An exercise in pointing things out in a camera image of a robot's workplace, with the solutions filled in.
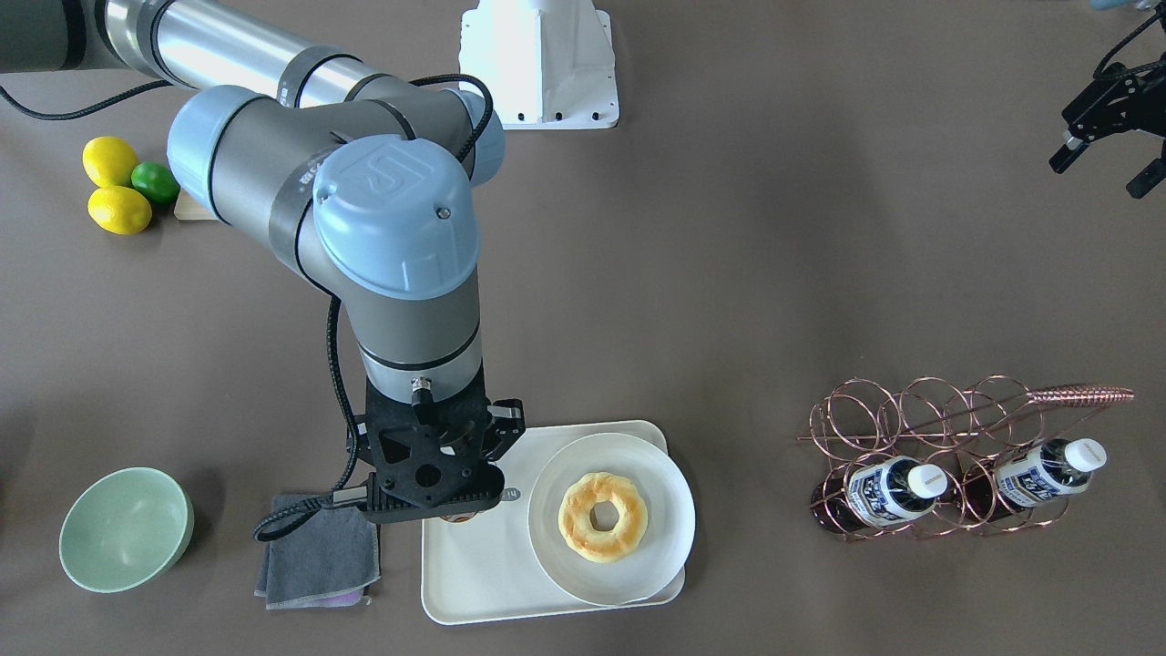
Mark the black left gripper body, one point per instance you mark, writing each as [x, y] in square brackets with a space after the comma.
[1108, 106]

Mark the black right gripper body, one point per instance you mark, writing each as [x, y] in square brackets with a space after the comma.
[506, 425]

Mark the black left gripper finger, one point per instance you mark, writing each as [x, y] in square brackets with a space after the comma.
[1067, 154]
[1149, 178]

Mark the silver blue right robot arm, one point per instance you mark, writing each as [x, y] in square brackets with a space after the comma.
[360, 183]

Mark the cream rabbit tray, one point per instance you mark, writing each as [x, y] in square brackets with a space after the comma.
[511, 563]

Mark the tea bottle rear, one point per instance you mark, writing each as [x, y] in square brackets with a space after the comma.
[1056, 470]

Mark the tea bottle middle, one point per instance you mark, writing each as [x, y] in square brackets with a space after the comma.
[889, 494]

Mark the grey folded cloth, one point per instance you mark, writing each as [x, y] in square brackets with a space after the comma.
[327, 563]

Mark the white round plate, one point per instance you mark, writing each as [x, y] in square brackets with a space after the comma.
[669, 537]

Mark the glazed donut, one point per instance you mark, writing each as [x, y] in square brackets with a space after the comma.
[602, 517]

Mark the mint green bowl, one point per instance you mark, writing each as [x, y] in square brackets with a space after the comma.
[126, 529]

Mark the wooden cutting board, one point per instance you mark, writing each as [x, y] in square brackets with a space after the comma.
[187, 208]

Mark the green lime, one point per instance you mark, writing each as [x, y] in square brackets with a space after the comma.
[155, 182]

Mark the yellow lemon near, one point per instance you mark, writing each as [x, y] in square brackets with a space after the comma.
[120, 210]

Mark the yellow lemon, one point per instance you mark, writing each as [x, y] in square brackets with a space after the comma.
[109, 161]
[120, 210]

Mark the yellow lemon far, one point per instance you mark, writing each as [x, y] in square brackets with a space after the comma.
[109, 161]

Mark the copper wire bottle rack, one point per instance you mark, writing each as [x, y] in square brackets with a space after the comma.
[965, 430]

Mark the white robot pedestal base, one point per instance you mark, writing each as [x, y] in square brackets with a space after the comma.
[550, 65]

